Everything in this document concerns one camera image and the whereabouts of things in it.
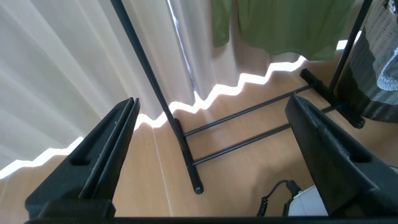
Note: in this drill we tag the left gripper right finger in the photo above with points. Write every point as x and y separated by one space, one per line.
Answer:
329 168

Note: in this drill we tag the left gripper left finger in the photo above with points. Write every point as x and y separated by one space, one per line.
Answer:
102 174

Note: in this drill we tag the green printed t-shirt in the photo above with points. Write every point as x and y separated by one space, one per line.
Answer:
280 25

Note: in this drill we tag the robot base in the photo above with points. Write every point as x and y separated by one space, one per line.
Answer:
308 202

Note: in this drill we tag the white laundry basket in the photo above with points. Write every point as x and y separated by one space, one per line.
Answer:
357 77

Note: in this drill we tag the black clothes rack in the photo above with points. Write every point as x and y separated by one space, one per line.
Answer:
149 71

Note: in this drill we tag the beige curtain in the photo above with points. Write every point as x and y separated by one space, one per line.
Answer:
62 62

